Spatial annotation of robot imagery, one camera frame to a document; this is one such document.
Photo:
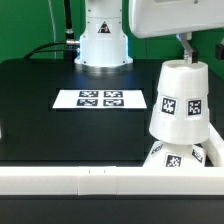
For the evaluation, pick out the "white lamp shade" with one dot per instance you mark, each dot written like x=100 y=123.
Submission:
x=181 y=114

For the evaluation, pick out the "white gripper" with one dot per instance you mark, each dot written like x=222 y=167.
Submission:
x=153 y=18

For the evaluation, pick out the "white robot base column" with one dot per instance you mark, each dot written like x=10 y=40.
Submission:
x=103 y=44

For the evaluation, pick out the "white lamp base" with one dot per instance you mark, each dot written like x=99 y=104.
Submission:
x=164 y=154

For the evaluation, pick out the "white front wall rail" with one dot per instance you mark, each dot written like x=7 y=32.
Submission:
x=110 y=181

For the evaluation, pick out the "white fiducial marker sheet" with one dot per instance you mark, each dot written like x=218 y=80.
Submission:
x=100 y=99

